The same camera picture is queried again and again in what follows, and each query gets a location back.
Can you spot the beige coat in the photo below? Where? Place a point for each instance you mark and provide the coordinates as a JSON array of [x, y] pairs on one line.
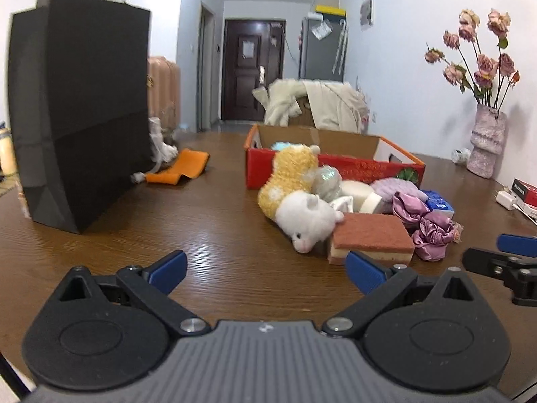
[[331, 105]]

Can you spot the black paper bag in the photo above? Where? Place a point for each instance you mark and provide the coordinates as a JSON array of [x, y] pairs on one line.
[[79, 113]]

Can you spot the white tape roll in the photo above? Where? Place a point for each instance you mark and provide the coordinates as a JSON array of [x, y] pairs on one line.
[[371, 203]]

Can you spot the white charger plug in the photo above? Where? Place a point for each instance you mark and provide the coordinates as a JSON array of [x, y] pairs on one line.
[[506, 199]]

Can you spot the pink suitcase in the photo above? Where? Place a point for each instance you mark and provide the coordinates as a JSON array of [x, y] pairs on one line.
[[163, 88]]

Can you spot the small white jar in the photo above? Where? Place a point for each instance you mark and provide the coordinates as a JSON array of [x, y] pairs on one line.
[[460, 156]]

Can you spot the dark brown entrance door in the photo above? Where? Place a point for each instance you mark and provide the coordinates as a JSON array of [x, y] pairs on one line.
[[251, 84]]

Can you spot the clear plastic bag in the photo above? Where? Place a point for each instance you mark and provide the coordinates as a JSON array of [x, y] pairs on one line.
[[321, 30]]

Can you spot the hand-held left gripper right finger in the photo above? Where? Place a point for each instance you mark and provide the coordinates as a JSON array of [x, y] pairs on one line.
[[365, 273]]

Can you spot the brown wooden chair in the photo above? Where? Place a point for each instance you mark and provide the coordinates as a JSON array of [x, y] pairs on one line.
[[305, 113]]

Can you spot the brown scouring sponge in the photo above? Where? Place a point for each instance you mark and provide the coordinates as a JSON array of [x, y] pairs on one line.
[[369, 233]]

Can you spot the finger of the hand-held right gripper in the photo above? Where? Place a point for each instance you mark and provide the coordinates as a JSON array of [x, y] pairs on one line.
[[482, 258], [518, 244]]

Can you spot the pink satin scrunchie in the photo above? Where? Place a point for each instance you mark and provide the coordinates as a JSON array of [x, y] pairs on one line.
[[434, 235]]

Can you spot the blue tissue pack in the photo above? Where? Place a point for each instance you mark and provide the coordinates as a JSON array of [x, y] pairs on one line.
[[440, 205]]

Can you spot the white round sponge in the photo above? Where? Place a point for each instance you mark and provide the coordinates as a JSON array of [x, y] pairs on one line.
[[354, 191]]

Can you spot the dried pink roses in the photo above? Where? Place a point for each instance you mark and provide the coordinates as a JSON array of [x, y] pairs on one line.
[[484, 67]]

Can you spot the interior door frame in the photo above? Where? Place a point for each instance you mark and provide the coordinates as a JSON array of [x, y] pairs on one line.
[[206, 71]]

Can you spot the white folded umbrella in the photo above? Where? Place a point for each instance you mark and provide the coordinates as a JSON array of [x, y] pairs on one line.
[[342, 46]]

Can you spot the yellow plush toy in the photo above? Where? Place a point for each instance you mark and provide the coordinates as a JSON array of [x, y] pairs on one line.
[[289, 172]]

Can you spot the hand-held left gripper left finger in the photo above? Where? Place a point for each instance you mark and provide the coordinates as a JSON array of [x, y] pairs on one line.
[[168, 270]]

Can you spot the light blue plush toy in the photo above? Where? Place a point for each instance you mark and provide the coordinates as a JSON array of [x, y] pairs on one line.
[[280, 147]]

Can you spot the red cardboard box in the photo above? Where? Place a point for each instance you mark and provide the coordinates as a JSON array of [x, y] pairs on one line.
[[360, 168]]

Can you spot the lavender fluffy headband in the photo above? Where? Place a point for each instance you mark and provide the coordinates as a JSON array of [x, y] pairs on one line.
[[396, 187]]

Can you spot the grey refrigerator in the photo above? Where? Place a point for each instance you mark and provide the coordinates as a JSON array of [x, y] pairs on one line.
[[321, 56]]

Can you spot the yellow box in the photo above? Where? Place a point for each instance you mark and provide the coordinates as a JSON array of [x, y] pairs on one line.
[[330, 11]]

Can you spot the red and black box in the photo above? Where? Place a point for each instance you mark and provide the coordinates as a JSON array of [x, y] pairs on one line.
[[526, 191]]

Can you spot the pink textured vase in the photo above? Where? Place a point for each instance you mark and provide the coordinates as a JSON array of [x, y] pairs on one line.
[[486, 147]]

